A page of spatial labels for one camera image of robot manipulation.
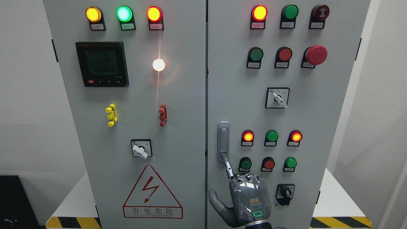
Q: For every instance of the black knob selector switch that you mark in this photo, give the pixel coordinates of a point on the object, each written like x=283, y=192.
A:
x=284, y=193

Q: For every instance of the green lit indicator light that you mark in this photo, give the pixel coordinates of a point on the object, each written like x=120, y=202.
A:
x=124, y=13

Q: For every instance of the white glowing indicator light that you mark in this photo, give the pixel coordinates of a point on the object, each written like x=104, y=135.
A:
x=158, y=65

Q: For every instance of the dark red buzzer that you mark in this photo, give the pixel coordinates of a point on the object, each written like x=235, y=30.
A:
x=320, y=12

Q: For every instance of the red electric hazard sign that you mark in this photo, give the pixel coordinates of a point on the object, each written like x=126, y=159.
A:
x=151, y=198

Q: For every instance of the right door upper rotary switch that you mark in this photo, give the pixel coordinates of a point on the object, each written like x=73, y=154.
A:
x=277, y=97

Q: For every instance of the green push button lower left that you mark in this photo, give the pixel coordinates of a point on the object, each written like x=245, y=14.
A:
x=245, y=164

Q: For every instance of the red emergency stop button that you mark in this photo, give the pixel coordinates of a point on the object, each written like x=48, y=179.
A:
x=316, y=54

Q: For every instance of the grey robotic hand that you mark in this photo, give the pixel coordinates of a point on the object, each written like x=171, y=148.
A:
x=249, y=196

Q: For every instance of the red lit indicator top right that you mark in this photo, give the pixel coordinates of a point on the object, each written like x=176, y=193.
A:
x=259, y=13

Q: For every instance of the green push button lower right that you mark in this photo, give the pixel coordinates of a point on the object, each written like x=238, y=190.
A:
x=290, y=164

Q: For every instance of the left door rotary switch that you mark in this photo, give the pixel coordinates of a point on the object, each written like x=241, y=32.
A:
x=141, y=148

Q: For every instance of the green indicator middle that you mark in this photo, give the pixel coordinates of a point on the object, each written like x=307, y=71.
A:
x=272, y=136

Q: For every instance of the grey right cabinet door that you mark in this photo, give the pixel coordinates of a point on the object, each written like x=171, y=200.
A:
x=277, y=78

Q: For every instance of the door rotary switch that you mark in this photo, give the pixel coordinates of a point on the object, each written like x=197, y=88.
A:
x=141, y=148
x=277, y=97

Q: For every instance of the green push button upper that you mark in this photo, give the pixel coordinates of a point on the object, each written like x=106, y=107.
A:
x=255, y=54

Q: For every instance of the red push button upper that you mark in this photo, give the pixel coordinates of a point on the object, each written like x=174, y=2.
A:
x=284, y=54

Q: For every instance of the green push button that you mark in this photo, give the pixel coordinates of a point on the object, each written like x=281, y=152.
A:
x=290, y=164
x=245, y=164
x=255, y=54

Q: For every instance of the yellow indicator light top left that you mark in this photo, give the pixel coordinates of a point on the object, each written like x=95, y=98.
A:
x=93, y=14

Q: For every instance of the silver door handle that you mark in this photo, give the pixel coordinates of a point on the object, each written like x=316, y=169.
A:
x=222, y=139

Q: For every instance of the green indicator top right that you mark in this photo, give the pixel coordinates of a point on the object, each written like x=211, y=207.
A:
x=290, y=12

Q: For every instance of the grey left cabinet door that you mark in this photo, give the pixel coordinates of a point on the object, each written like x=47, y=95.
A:
x=178, y=147

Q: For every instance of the black digital power meter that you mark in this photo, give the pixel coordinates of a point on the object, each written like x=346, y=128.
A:
x=102, y=64

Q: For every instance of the lit red indicator left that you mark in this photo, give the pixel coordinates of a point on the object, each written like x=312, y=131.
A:
x=247, y=136

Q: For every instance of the red ringed yellow indicator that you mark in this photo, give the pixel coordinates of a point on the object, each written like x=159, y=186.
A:
x=154, y=14

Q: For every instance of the grey cabinet door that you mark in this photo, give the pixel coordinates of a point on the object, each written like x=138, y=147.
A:
x=178, y=147
x=277, y=78

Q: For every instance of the black box at left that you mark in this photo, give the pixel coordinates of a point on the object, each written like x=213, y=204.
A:
x=15, y=209

